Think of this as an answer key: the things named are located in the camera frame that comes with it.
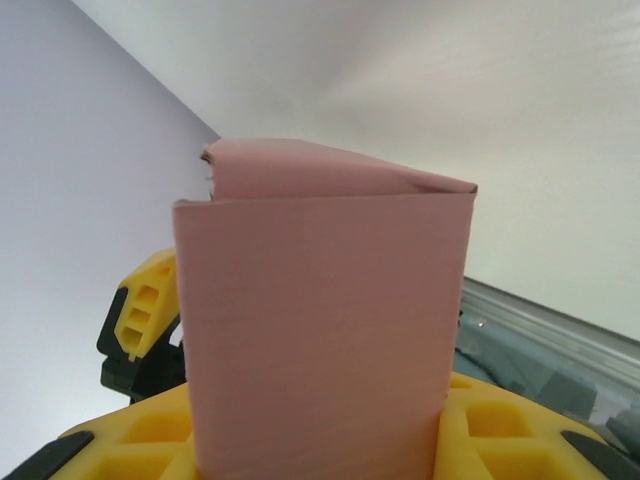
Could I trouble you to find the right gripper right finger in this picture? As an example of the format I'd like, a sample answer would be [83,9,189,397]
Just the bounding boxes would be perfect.
[433,370,640,480]

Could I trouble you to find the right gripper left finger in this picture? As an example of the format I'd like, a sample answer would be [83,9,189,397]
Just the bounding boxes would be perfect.
[0,387,202,480]

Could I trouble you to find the pink paper box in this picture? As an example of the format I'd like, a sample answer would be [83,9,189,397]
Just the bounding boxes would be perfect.
[172,138,479,480]

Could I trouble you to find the aluminium mounting rail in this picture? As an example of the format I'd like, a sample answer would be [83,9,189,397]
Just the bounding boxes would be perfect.
[457,277,640,371]

